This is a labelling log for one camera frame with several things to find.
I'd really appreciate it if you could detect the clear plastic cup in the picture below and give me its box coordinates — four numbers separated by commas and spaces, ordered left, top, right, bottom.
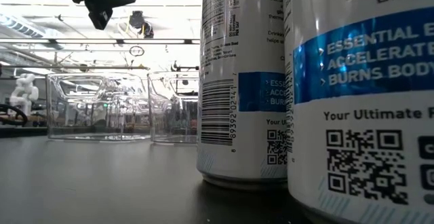
146, 70, 201, 146

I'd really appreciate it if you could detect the white blue Celsius can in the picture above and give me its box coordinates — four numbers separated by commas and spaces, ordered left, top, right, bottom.
196, 0, 289, 191
283, 0, 434, 224

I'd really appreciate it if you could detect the gray ceiling pipe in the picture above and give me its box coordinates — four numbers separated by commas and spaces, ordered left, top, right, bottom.
0, 64, 150, 71

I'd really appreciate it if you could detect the clear plastic bin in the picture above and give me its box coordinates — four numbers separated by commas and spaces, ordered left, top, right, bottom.
45, 71, 153, 142

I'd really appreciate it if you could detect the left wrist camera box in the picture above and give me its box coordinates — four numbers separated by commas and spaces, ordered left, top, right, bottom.
87, 6, 114, 31

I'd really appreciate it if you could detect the ceiling light rail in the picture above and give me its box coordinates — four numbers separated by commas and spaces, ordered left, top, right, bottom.
0, 37, 201, 45

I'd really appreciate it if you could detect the hanging black cable loop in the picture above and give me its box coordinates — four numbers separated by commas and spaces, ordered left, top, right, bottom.
128, 45, 146, 58

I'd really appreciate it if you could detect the ceiling air duct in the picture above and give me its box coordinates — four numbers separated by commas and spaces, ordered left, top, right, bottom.
0, 13, 65, 50

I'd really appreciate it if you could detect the black curved cable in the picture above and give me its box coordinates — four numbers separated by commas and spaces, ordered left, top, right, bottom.
0, 102, 28, 127

